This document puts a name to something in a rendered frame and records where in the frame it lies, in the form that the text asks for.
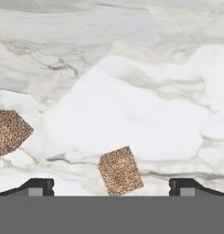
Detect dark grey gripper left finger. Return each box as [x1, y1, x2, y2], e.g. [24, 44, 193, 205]
[0, 177, 55, 197]

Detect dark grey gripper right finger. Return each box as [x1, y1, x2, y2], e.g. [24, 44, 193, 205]
[168, 177, 224, 197]

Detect brown sugar cube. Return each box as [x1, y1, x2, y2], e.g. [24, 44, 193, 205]
[97, 145, 144, 197]
[0, 109, 35, 159]

